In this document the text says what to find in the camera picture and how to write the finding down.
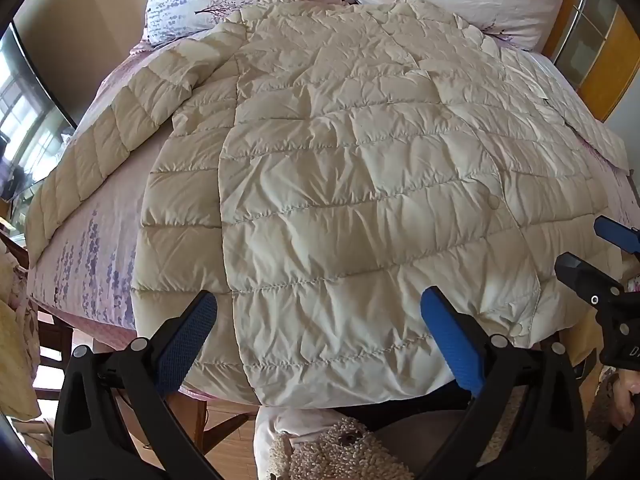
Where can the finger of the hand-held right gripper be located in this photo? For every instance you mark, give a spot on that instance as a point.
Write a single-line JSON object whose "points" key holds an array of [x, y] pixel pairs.
{"points": [[617, 232], [582, 272]]}

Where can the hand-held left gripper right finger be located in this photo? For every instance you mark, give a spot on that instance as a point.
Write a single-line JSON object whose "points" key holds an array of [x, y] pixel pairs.
{"points": [[450, 335]]}

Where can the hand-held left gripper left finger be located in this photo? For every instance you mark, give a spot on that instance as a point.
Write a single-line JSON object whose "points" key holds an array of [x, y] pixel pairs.
{"points": [[187, 340]]}

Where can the cream quilted down jacket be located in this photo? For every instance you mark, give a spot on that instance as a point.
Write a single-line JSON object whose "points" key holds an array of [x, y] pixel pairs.
{"points": [[350, 185]]}

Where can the person's right hand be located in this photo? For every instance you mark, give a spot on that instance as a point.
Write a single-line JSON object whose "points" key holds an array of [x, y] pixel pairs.
{"points": [[629, 395]]}

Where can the pink floral bed cover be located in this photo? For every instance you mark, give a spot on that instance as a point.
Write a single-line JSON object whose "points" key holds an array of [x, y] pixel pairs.
{"points": [[105, 240]]}

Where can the beige fleece garment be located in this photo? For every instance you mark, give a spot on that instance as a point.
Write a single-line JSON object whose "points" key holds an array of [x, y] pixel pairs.
{"points": [[345, 450]]}

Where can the yellow cloth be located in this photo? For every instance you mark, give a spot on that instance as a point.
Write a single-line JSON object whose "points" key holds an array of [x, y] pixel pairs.
{"points": [[15, 340]]}

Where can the wooden bed headboard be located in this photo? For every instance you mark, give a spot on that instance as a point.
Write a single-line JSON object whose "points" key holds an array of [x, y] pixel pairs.
{"points": [[595, 40]]}

